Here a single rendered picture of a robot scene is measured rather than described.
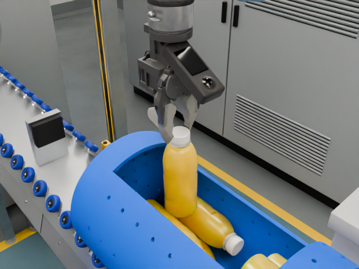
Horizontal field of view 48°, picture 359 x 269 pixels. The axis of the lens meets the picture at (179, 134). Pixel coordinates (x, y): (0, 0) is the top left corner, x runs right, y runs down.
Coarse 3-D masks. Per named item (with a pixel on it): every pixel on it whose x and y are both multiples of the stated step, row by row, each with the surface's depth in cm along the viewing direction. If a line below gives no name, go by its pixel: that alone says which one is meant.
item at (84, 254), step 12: (0, 156) 127; (12, 156) 123; (48, 192) 109; (36, 204) 110; (60, 204) 104; (48, 216) 106; (60, 228) 102; (72, 228) 100; (72, 240) 99; (84, 252) 95; (84, 264) 95
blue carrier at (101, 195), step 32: (96, 160) 78; (128, 160) 77; (160, 160) 92; (96, 192) 75; (128, 192) 71; (160, 192) 97; (224, 192) 86; (96, 224) 74; (128, 224) 68; (160, 224) 65; (256, 224) 82; (128, 256) 68; (160, 256) 63; (192, 256) 60; (224, 256) 87; (288, 256) 77; (320, 256) 58
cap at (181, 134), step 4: (176, 128) 77; (180, 128) 77; (184, 128) 77; (176, 132) 76; (180, 132) 76; (184, 132) 76; (188, 132) 75; (176, 136) 74; (180, 136) 74; (184, 136) 74; (188, 136) 75; (172, 140) 75; (176, 140) 75; (180, 140) 75; (184, 140) 75; (188, 140) 76; (176, 144) 75; (180, 144) 75
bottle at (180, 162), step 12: (168, 144) 78; (192, 144) 78; (168, 156) 77; (180, 156) 76; (192, 156) 77; (168, 168) 77; (180, 168) 76; (192, 168) 78; (168, 180) 79; (180, 180) 78; (192, 180) 79; (168, 192) 81; (180, 192) 80; (192, 192) 81; (168, 204) 83; (180, 204) 82; (192, 204) 83; (180, 216) 84
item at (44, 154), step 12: (36, 120) 114; (48, 120) 115; (60, 120) 118; (36, 132) 114; (48, 132) 117; (60, 132) 120; (36, 144) 116; (48, 144) 120; (60, 144) 123; (36, 156) 120; (48, 156) 122; (60, 156) 125
